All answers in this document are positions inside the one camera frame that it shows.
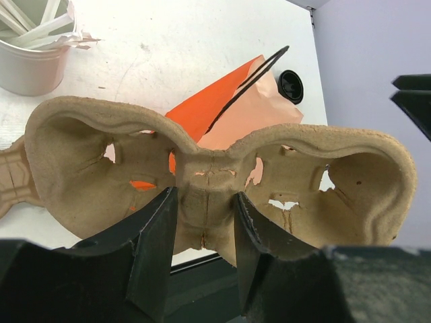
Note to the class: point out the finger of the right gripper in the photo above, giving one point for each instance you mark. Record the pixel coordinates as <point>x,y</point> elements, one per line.
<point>413,97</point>

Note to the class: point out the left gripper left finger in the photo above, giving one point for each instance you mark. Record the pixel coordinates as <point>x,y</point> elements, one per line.
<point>118,275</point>

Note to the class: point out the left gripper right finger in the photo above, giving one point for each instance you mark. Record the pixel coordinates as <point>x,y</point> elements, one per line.
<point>283,279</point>

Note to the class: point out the brown pulp cup carrier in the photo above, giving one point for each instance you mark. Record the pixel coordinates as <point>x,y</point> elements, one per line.
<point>92,163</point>

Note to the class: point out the orange paper bag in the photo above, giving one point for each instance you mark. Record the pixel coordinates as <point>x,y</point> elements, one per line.
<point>226,111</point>

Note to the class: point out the white cylindrical straw holder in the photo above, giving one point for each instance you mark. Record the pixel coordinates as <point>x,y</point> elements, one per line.
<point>38,67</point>

